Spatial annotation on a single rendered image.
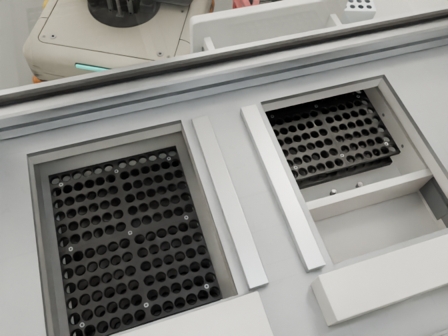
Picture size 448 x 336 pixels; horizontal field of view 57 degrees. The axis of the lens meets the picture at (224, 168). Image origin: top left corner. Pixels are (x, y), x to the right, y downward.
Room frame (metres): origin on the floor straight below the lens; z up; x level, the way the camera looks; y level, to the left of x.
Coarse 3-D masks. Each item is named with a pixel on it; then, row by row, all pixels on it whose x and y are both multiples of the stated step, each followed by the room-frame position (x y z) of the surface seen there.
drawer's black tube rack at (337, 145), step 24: (336, 96) 0.46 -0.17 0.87; (360, 96) 0.44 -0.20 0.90; (288, 120) 0.40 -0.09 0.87; (312, 120) 0.38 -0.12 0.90; (336, 120) 0.42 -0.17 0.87; (360, 120) 0.40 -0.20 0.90; (288, 144) 0.35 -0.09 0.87; (312, 144) 0.34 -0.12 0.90; (336, 144) 0.35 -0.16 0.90; (360, 144) 0.37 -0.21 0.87; (384, 144) 0.36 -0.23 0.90; (312, 168) 0.30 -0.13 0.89; (336, 168) 0.30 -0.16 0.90; (360, 168) 0.33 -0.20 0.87
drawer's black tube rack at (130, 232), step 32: (64, 192) 0.22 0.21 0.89; (96, 192) 0.22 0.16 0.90; (128, 192) 0.23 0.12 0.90; (160, 192) 0.25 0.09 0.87; (64, 224) 0.17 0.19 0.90; (96, 224) 0.19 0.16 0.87; (128, 224) 0.18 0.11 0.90; (160, 224) 0.19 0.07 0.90; (192, 224) 0.21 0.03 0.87; (64, 256) 0.13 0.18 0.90; (96, 256) 0.14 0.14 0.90; (128, 256) 0.15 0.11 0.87; (160, 256) 0.15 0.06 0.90; (192, 256) 0.16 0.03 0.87; (64, 288) 0.10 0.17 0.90; (96, 288) 0.10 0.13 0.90; (128, 288) 0.10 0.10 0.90; (160, 288) 0.11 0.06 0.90; (192, 288) 0.11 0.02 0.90; (96, 320) 0.06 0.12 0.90; (128, 320) 0.07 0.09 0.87
